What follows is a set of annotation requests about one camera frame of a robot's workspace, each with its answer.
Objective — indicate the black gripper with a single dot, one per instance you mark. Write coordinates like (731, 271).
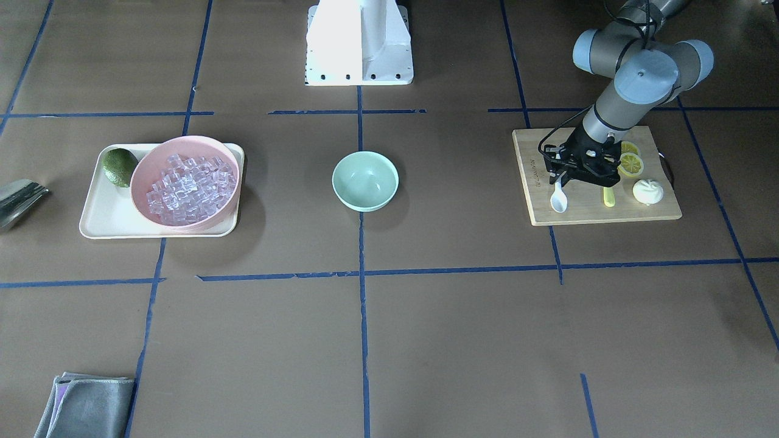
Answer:
(577, 149)

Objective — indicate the white plastic spoon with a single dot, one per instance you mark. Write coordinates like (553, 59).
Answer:
(558, 200)

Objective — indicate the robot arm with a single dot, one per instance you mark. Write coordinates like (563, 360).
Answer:
(644, 74)

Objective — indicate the green bowl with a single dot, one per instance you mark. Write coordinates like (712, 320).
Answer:
(365, 181)

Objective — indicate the pile of ice cubes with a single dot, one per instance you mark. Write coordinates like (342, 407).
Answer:
(190, 190)

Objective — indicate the pink bowl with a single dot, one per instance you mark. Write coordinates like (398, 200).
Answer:
(155, 161)

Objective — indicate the metal ice scoop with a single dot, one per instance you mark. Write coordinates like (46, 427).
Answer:
(17, 198)

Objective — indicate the yellow plastic knife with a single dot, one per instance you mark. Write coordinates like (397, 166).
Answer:
(608, 197)

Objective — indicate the lower lemon slice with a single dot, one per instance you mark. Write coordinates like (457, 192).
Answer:
(630, 147)

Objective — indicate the white steamed bun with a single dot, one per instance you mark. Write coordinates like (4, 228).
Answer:
(648, 191)

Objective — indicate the bamboo cutting board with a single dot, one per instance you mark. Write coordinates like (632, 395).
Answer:
(585, 204)

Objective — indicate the green lime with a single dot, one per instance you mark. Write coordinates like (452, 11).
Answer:
(118, 166)

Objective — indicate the beige tray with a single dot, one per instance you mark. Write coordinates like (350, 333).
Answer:
(109, 211)

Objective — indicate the folded grey cloth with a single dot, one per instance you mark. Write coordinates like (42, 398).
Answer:
(84, 405)

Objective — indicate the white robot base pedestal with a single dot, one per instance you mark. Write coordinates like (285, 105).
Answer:
(358, 43)

